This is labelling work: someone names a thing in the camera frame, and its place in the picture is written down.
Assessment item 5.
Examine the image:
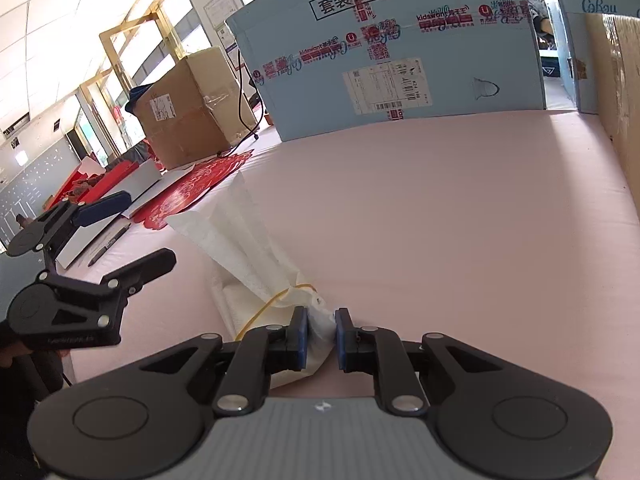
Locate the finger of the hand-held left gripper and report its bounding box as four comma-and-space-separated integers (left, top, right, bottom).
37, 247, 178, 324
29, 191, 132, 250

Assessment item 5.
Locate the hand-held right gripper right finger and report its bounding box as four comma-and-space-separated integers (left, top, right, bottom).
335, 307, 507, 415

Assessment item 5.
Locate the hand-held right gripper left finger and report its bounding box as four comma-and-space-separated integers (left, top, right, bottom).
140, 306, 309, 416

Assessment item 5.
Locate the yellow rubber band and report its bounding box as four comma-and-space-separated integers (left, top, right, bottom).
235, 284, 321, 342

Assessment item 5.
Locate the white cloth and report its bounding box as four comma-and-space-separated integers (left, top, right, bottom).
166, 170, 337, 389

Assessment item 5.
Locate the red paper packaging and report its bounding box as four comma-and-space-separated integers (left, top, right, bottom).
45, 156, 147, 211

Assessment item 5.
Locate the black pen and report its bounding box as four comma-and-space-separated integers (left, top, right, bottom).
87, 224, 132, 267

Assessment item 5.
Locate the white flat box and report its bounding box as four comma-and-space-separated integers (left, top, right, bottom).
55, 160, 166, 269

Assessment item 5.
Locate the red paper cutting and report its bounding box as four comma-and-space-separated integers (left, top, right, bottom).
132, 152, 256, 232

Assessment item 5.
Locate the blue bin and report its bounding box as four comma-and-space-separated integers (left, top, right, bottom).
124, 85, 152, 114

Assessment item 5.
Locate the taped brown cardboard box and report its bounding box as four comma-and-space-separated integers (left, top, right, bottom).
135, 46, 259, 171

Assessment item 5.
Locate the large blue cardboard box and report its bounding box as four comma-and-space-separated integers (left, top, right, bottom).
225, 0, 549, 142

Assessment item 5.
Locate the open brown cardboard box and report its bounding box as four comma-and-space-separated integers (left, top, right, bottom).
585, 12, 640, 197

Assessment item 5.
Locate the wooden door frame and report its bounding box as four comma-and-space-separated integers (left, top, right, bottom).
80, 0, 187, 161

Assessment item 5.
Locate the black cable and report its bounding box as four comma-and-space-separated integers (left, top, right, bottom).
217, 55, 264, 159

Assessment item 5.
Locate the framed wall notice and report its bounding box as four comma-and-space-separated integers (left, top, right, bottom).
204, 0, 236, 29

